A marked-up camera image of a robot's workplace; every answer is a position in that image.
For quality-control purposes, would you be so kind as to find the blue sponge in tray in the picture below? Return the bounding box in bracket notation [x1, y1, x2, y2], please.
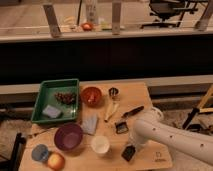
[42, 105, 61, 119]

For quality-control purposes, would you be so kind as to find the orange bowl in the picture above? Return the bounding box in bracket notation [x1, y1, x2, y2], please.
[80, 87, 102, 107]

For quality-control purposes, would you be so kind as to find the bunch of dark grapes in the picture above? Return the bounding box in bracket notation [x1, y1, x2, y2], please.
[55, 92, 76, 105]

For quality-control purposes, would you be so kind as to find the white cup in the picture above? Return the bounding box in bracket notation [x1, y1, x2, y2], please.
[91, 136, 110, 155]

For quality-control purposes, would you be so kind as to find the black eraser block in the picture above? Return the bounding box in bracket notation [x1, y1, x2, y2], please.
[121, 146, 136, 162]

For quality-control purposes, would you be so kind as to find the black office chair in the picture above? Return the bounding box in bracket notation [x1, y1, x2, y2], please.
[141, 0, 208, 29]

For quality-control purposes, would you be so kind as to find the green plastic tray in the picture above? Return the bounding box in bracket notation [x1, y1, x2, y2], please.
[31, 79, 79, 124]

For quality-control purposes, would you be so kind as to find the black stand with cables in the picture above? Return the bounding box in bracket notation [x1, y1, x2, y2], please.
[182, 108, 213, 134]

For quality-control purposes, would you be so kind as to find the red yellow apple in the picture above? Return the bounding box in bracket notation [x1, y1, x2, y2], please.
[47, 153, 65, 171]

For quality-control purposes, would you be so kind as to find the blue round lid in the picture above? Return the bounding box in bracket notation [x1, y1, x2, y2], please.
[31, 144, 49, 163]

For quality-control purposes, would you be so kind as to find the small metal cup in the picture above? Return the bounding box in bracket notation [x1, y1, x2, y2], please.
[108, 87, 119, 100]

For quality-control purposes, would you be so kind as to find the red fruit on shelf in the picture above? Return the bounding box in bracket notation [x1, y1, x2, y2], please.
[81, 22, 93, 31]

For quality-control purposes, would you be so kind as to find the grey folded cloth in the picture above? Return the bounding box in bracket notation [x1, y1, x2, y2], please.
[81, 115, 98, 135]

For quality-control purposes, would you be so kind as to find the black binder clip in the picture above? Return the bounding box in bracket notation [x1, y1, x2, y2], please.
[115, 121, 129, 134]

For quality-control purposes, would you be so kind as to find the purple bowl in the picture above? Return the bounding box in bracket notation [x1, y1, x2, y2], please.
[54, 123, 83, 151]

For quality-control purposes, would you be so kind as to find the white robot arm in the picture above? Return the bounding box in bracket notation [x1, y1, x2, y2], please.
[128, 107, 213, 166]

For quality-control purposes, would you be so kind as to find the black handled knife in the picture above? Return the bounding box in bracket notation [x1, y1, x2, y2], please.
[121, 106, 144, 118]

